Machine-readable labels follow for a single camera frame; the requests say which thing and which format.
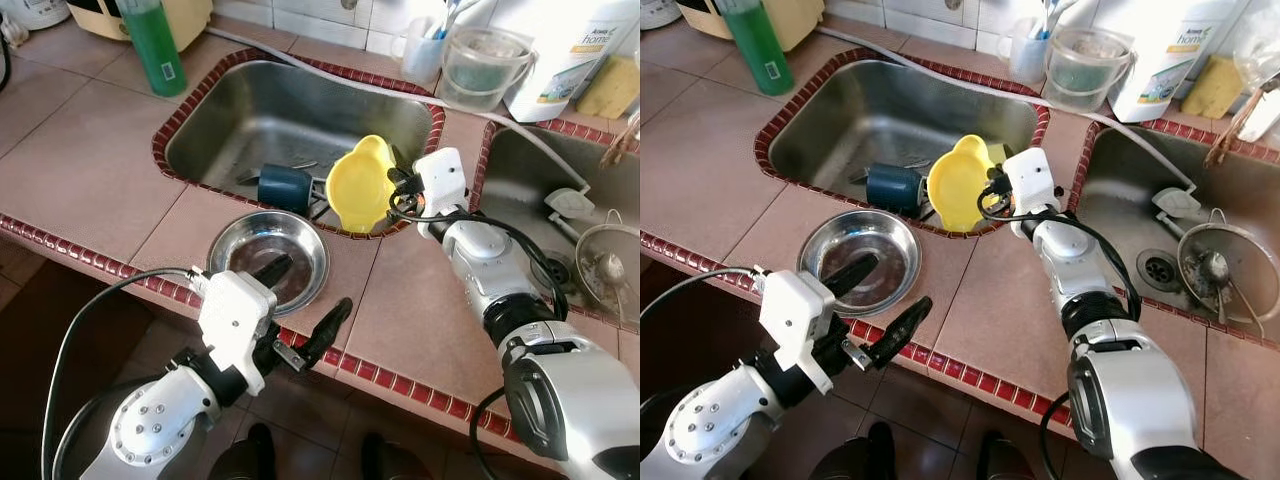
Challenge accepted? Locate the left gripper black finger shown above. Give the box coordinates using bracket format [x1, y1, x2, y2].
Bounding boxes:
[864, 296, 934, 372]
[249, 253, 297, 292]
[824, 252, 882, 300]
[297, 297, 355, 370]

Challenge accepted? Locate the yellow plastic bowl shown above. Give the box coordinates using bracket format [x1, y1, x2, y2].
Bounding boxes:
[926, 134, 997, 234]
[325, 134, 399, 235]

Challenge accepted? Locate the teal plastic cup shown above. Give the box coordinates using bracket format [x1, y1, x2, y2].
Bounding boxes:
[864, 162, 927, 214]
[256, 163, 317, 214]

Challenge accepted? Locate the black robot left foot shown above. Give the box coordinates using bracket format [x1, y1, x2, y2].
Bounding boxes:
[208, 424, 277, 480]
[808, 421, 897, 480]

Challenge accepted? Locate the black robot foot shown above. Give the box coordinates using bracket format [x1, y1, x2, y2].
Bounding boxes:
[808, 421, 897, 480]
[208, 424, 277, 480]
[973, 429, 1042, 480]
[358, 431, 432, 480]

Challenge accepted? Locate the translucent toothbrush mug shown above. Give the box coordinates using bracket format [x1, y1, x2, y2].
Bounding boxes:
[1004, 15, 1052, 87]
[399, 15, 449, 87]

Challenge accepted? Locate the stainless steel sink basin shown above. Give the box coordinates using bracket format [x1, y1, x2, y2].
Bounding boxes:
[151, 47, 447, 239]
[752, 47, 1052, 239]
[1066, 117, 1280, 348]
[478, 117, 641, 333]

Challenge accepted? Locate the clear plastic bucket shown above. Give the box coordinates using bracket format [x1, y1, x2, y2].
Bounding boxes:
[1042, 27, 1137, 114]
[439, 27, 537, 114]

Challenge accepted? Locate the black robot right foot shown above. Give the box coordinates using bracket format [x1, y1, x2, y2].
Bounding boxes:
[973, 429, 1042, 480]
[358, 431, 432, 480]

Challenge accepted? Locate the white detergent bottle yellow cap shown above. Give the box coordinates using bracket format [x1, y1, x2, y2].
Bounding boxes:
[1107, 0, 1227, 124]
[499, 0, 627, 124]

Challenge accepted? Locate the yellow sponge block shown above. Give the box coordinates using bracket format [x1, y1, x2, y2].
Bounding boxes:
[574, 54, 641, 122]
[1179, 54, 1247, 122]

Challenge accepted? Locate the green dish soap bottle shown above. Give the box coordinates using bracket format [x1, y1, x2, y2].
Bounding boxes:
[117, 0, 189, 99]
[714, 0, 797, 98]

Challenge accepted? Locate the beige countertop appliance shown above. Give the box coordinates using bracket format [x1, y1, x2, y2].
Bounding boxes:
[64, 0, 215, 42]
[677, 0, 827, 52]

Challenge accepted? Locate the clear plastic bag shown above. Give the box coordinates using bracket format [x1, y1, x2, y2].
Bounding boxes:
[1229, 18, 1280, 143]

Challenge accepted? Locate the white plastic canister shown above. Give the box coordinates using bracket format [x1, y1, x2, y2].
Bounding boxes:
[640, 0, 684, 30]
[0, 0, 72, 32]

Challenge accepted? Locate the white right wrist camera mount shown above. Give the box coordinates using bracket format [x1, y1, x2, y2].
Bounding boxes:
[411, 147, 470, 237]
[1002, 147, 1060, 240]

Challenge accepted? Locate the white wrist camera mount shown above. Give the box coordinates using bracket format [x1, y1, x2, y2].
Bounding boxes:
[757, 267, 837, 397]
[411, 147, 470, 237]
[1002, 147, 1060, 240]
[196, 269, 279, 397]

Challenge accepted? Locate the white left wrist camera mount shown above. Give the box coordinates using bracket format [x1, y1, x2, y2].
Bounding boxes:
[757, 267, 837, 397]
[196, 269, 279, 397]

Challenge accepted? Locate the white hose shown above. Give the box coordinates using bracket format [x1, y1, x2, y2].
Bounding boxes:
[814, 26, 1197, 197]
[204, 26, 592, 197]

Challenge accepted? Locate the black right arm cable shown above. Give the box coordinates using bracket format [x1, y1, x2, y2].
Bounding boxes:
[384, 188, 572, 323]
[983, 188, 1142, 323]

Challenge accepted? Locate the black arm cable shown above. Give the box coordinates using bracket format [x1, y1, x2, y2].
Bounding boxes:
[40, 266, 207, 480]
[640, 265, 768, 333]
[384, 188, 572, 323]
[983, 188, 1142, 323]

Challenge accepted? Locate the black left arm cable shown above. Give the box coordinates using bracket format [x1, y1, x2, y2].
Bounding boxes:
[640, 265, 768, 333]
[40, 266, 207, 480]

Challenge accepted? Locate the brown twisted rope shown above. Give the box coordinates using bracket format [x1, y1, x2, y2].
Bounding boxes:
[599, 108, 641, 170]
[1204, 78, 1280, 170]

